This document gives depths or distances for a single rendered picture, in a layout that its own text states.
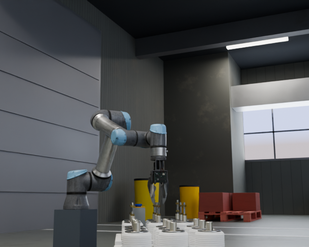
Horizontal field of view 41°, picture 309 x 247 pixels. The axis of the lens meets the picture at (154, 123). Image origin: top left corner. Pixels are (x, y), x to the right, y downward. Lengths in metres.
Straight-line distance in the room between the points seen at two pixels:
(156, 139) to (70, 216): 0.79
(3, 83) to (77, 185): 2.76
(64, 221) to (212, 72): 7.13
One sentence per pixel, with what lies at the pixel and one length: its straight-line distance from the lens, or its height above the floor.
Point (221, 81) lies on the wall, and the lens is 9.08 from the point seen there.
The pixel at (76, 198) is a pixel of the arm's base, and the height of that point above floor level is 0.36.
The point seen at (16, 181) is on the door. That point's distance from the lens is 5.08.
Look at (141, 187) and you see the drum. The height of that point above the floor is 0.55.
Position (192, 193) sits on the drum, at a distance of 7.84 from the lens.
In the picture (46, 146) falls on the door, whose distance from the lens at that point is 5.50.
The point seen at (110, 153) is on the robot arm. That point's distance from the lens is 2.41.
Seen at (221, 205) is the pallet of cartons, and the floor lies 0.25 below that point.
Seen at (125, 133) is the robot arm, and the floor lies 0.66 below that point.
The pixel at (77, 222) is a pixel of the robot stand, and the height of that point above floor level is 0.23.
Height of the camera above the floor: 0.35
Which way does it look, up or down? 10 degrees up
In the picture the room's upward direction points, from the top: straight up
